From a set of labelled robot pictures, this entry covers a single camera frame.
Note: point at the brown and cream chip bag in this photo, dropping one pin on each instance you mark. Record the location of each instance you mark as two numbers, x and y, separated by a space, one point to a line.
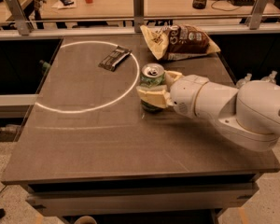
178 42

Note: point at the grey metal bracket middle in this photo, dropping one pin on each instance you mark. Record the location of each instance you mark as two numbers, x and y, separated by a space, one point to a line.
138 14

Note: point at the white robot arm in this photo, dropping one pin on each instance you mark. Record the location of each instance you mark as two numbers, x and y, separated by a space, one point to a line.
248 116

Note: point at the dark chocolate bar wrapper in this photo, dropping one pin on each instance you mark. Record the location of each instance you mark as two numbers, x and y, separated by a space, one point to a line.
111 61

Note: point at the grey metal bracket right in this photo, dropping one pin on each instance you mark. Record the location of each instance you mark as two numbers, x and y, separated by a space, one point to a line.
254 20

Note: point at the green soda can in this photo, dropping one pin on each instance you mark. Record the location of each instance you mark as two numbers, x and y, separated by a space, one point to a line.
152 75

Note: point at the black mesh cup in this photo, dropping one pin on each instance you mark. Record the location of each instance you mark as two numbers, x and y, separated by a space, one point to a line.
199 4

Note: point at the clear sanitizer bottle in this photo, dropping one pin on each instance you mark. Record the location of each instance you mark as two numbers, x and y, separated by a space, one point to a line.
270 78
240 83

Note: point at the grey metal bracket left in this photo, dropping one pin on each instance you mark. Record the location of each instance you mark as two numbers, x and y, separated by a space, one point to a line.
24 27

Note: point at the green bottle beside table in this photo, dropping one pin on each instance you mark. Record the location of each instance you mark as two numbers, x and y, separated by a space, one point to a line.
45 67

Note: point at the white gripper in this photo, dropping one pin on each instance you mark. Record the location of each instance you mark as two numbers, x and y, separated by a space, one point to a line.
184 93

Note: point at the grey metal bracket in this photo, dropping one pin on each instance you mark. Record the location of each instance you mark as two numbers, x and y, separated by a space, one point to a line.
254 20
24 27
138 14

